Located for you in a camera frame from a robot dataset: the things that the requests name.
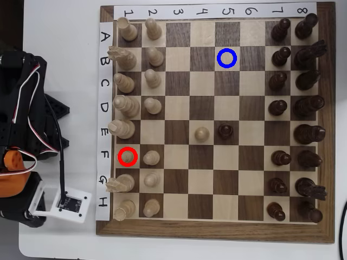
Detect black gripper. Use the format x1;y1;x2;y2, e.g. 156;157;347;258
0;172;47;229

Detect light wooden bishop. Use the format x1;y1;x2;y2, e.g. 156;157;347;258
113;73;136;94
120;149;136;164

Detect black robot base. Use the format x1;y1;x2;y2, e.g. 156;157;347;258
40;93;70;163

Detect light wooden rook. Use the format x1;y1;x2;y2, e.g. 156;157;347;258
116;17;139;42
113;199;136;222

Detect light wooden knight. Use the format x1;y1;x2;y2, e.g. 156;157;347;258
105;173;136;193
107;45;138;71

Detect lettered white paper strip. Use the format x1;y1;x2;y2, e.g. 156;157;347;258
95;21;114;222

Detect light wooden pawn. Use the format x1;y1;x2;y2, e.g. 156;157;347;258
144;18;163;41
144;69;162;89
147;47;165;68
143;198;161;218
194;126;210;142
143;172;162;188
142;150;161;166
143;97;163;115

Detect light wooden king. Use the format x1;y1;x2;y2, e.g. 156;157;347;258
107;119;136;140

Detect wooden chessboard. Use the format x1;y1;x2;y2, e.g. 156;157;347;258
95;2;336;244

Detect light wooden queen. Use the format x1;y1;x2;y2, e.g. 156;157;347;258
112;95;141;119

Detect dark wooden pawn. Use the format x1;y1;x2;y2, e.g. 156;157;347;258
268;177;288;194
266;201;286;222
217;123;234;140
268;71;288;92
267;99;288;117
271;46;292;68
271;150;292;167
270;18;292;42

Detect dark wooden rook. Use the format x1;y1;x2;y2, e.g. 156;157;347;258
294;12;319;41
297;200;324;224

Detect dark wooden knight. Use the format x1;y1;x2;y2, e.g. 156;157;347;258
294;177;328;202
293;40;327;70

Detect dark wooden bishop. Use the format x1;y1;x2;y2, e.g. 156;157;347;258
294;69;322;92
297;149;324;169

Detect dark wooden king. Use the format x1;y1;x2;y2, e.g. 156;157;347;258
293;123;326;145

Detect dark wooden queen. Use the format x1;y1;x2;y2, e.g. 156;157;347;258
293;95;325;119

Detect numbered white paper strip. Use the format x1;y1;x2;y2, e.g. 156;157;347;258
113;2;317;20

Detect black camera cable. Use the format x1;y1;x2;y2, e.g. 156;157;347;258
44;93;68;207

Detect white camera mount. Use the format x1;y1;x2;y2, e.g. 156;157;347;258
28;180;92;224

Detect white red servo wire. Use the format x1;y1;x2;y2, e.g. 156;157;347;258
27;115;60;155
12;61;41;122
0;152;37;180

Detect thick black cable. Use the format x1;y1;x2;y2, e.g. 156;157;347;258
337;199;347;260

